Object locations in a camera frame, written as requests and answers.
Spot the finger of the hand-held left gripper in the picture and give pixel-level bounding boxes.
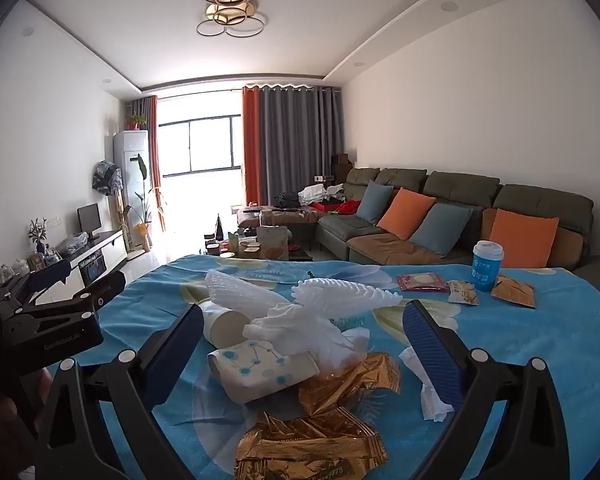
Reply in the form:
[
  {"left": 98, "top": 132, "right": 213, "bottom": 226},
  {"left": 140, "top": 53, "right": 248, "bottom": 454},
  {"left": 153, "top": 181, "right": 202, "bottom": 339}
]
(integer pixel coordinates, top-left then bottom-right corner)
[
  {"left": 0, "top": 261, "right": 73, "bottom": 312},
  {"left": 30, "top": 271, "right": 127, "bottom": 319}
]

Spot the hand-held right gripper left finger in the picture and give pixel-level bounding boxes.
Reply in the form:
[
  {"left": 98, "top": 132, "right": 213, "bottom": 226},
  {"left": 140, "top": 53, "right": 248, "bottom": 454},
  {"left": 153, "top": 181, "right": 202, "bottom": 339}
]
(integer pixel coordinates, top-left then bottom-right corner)
[{"left": 35, "top": 302, "right": 206, "bottom": 480}]

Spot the covered standing fan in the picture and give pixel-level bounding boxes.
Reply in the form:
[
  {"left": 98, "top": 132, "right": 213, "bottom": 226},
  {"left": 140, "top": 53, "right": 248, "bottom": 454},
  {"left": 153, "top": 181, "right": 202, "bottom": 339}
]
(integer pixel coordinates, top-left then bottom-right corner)
[{"left": 92, "top": 160, "right": 127, "bottom": 256}]

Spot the small white snack wrapper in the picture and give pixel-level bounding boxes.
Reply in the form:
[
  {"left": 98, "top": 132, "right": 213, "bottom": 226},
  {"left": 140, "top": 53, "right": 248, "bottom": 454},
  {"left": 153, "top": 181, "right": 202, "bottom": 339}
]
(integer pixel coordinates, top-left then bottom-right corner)
[{"left": 447, "top": 280, "right": 480, "bottom": 306}]

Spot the orange curtain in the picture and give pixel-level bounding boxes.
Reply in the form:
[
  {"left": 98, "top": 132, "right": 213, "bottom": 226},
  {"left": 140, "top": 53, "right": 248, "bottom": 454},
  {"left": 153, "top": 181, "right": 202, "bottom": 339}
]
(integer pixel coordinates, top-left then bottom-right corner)
[
  {"left": 147, "top": 95, "right": 167, "bottom": 233},
  {"left": 242, "top": 86, "right": 264, "bottom": 206}
]

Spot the plain white paper cup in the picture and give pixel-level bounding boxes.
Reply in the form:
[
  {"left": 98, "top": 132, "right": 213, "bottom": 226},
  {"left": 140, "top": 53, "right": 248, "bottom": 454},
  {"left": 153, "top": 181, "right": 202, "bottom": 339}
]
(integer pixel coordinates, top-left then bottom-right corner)
[{"left": 197, "top": 300, "right": 253, "bottom": 349}]

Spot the coffee table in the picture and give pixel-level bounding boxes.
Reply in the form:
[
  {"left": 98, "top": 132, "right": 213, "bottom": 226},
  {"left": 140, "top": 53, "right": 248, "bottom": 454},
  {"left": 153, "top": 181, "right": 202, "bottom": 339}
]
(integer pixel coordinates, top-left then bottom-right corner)
[{"left": 200, "top": 235, "right": 314, "bottom": 262}]

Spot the blue cushion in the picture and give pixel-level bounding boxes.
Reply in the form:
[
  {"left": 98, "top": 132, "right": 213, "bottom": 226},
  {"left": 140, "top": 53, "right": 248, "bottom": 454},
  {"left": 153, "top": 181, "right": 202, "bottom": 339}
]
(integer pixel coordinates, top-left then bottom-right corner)
[
  {"left": 410, "top": 203, "right": 473, "bottom": 257},
  {"left": 356, "top": 181, "right": 395, "bottom": 225}
]

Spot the blue dotted paper cup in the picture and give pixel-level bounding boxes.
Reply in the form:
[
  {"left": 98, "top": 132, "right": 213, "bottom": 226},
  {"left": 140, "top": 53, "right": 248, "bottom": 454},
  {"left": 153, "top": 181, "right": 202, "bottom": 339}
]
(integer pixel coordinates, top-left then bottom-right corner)
[{"left": 207, "top": 339, "right": 322, "bottom": 406}]

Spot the white tissue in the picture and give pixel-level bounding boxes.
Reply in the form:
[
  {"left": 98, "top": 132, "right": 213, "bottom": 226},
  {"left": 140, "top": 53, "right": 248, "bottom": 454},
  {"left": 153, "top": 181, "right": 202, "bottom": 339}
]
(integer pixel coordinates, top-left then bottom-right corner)
[
  {"left": 399, "top": 345, "right": 455, "bottom": 422},
  {"left": 243, "top": 304, "right": 371, "bottom": 377}
]

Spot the group of jars and tins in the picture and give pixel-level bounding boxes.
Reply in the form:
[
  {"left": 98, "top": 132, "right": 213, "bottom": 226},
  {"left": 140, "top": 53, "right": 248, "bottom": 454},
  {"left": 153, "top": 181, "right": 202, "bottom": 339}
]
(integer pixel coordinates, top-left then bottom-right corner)
[{"left": 202, "top": 214, "right": 291, "bottom": 261}]

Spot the brown wooden box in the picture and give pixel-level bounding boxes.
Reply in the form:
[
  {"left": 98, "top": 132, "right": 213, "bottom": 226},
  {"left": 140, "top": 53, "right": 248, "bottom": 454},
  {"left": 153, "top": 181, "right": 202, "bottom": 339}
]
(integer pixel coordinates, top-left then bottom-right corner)
[{"left": 331, "top": 154, "right": 356, "bottom": 179}]

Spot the black monitor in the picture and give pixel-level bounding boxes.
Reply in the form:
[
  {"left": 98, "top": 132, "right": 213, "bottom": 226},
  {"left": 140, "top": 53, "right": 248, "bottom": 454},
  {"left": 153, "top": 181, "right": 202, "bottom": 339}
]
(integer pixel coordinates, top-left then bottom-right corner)
[{"left": 77, "top": 203, "right": 101, "bottom": 240}]

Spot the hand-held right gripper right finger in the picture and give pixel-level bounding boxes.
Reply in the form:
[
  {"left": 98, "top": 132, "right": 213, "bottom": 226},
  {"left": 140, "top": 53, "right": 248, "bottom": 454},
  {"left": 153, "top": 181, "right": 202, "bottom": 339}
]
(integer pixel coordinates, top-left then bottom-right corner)
[{"left": 401, "top": 298, "right": 572, "bottom": 480}]

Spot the white TV cabinet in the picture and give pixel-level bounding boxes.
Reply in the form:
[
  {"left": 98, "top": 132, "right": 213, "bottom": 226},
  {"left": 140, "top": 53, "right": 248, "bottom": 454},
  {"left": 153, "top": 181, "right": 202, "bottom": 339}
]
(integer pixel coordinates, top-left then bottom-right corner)
[{"left": 0, "top": 230, "right": 129, "bottom": 307}]

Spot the blue white lidded cup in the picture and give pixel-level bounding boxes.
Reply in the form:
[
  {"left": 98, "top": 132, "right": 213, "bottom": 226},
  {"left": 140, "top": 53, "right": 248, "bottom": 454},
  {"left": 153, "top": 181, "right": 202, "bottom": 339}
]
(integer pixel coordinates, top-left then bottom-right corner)
[{"left": 472, "top": 240, "right": 505, "bottom": 292}]

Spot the grey curtain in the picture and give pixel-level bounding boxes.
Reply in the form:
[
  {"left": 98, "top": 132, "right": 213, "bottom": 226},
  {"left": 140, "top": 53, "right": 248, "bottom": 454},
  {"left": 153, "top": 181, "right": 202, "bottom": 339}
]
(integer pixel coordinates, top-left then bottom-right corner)
[{"left": 260, "top": 85, "right": 345, "bottom": 206}]

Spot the red cloth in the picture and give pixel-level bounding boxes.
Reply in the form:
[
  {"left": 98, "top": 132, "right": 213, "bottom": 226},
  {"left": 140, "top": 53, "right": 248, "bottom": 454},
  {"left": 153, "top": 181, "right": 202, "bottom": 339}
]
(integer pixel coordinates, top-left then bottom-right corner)
[{"left": 312, "top": 200, "right": 363, "bottom": 217}]

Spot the white standing air conditioner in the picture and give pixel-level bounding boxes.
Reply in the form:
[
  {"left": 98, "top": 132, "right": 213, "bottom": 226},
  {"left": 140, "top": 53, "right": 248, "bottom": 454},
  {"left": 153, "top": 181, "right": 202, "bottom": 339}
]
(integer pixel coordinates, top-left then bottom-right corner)
[{"left": 113, "top": 130, "right": 150, "bottom": 254}]

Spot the red snack packet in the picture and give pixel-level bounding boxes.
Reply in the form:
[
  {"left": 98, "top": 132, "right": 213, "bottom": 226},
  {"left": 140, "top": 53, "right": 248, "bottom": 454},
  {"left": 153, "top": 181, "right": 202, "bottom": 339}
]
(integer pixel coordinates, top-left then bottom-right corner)
[{"left": 396, "top": 272, "right": 451, "bottom": 294}]

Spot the brown gold snack wrapper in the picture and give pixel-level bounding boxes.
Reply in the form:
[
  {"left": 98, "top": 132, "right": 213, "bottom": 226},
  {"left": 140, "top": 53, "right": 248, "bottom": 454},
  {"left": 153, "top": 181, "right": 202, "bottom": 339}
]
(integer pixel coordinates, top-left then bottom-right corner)
[{"left": 491, "top": 275, "right": 537, "bottom": 310}]

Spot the window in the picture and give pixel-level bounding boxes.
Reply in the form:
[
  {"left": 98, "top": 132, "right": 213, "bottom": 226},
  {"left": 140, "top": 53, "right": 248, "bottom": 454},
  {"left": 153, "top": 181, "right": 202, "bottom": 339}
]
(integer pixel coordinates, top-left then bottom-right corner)
[{"left": 157, "top": 115, "right": 244, "bottom": 179}]

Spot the plant in blue vase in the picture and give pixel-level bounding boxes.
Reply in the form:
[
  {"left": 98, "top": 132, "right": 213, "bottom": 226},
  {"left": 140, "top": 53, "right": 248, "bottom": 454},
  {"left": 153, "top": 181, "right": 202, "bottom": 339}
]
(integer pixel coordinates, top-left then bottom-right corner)
[{"left": 28, "top": 217, "right": 49, "bottom": 257}]

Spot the green brown sofa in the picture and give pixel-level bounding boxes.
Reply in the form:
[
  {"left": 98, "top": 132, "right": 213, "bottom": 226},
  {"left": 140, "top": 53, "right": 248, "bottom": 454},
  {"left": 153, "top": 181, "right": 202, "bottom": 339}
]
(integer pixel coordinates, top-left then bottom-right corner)
[{"left": 237, "top": 166, "right": 600, "bottom": 293}]

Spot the white clothes pile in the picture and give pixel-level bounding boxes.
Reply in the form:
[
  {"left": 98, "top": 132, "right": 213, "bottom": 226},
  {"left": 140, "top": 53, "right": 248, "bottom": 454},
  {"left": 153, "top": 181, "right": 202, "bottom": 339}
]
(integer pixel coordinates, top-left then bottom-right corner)
[{"left": 300, "top": 184, "right": 348, "bottom": 207}]

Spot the gold foil wrapper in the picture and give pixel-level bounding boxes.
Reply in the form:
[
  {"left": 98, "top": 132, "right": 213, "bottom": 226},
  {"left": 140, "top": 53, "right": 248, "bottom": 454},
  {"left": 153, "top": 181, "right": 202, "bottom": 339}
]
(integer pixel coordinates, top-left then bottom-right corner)
[
  {"left": 234, "top": 407, "right": 388, "bottom": 480},
  {"left": 299, "top": 352, "right": 401, "bottom": 417}
]

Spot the blue floral blanket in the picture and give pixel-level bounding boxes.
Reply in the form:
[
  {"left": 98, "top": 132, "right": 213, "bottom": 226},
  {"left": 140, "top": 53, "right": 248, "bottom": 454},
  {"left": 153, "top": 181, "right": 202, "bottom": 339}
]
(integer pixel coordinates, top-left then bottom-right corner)
[{"left": 75, "top": 254, "right": 600, "bottom": 480}]

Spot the orange cushion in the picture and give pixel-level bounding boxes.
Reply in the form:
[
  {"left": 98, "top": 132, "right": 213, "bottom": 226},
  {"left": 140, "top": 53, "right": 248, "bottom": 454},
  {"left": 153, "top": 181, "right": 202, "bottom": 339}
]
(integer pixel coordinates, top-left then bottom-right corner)
[
  {"left": 489, "top": 208, "right": 560, "bottom": 269},
  {"left": 377, "top": 187, "right": 437, "bottom": 241}
]

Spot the tall leafy plant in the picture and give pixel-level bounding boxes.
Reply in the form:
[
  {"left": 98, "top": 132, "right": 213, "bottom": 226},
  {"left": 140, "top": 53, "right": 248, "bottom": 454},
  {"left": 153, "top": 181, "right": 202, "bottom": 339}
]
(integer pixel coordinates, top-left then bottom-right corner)
[{"left": 130, "top": 154, "right": 164, "bottom": 251}]

